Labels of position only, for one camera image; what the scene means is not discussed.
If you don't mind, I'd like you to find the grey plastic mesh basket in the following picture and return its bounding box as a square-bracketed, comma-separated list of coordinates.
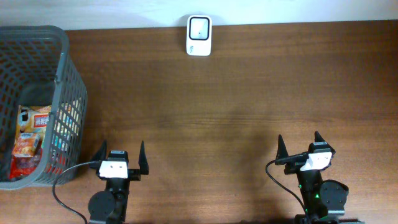
[1, 26, 88, 190]

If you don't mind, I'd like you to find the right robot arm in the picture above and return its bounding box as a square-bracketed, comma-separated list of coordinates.
[272, 131, 360, 223]

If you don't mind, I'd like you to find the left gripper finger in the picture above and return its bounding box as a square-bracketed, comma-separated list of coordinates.
[89, 140, 107, 169]
[138, 141, 149, 175]

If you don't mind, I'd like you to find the orange tissue pack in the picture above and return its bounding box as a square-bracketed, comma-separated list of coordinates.
[12, 133, 40, 157]

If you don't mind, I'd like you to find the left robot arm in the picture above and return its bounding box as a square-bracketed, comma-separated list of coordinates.
[88, 141, 149, 224]

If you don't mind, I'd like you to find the yellow snack bag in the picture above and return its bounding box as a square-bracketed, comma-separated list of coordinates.
[16, 105, 52, 141]

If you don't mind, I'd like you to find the white barcode scanner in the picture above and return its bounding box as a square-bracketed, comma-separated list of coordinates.
[186, 15, 213, 57]

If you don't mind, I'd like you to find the red snack bag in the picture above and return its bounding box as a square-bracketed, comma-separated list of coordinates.
[9, 149, 42, 179]

